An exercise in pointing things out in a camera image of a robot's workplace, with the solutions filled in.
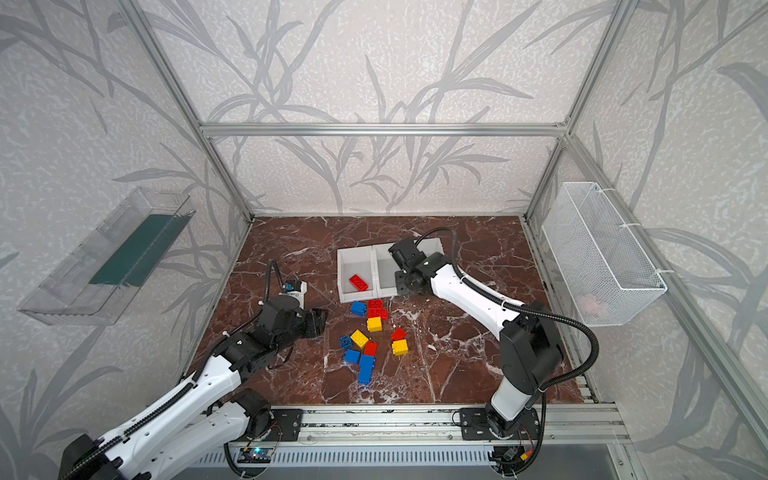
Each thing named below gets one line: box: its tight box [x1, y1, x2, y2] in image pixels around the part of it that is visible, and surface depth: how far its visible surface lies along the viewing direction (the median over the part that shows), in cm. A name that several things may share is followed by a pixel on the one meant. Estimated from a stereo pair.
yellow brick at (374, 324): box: [367, 316, 383, 333], surface depth 91 cm
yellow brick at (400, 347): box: [391, 339, 409, 356], surface depth 87 cm
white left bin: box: [337, 246, 378, 304], surface depth 101 cm
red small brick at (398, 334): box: [390, 327, 407, 341], surface depth 91 cm
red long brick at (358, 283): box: [349, 274, 369, 292], surface depth 101 cm
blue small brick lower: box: [343, 349, 361, 363], surface depth 86 cm
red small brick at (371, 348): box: [364, 341, 379, 357], surface depth 88 cm
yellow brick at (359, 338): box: [350, 329, 369, 348], surface depth 88 cm
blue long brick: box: [359, 354, 375, 385], surface depth 84 cm
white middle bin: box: [372, 242, 401, 298], surface depth 98 cm
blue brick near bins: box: [350, 301, 367, 317], surface depth 95 cm
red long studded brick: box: [368, 308, 389, 321], surface depth 94 cm
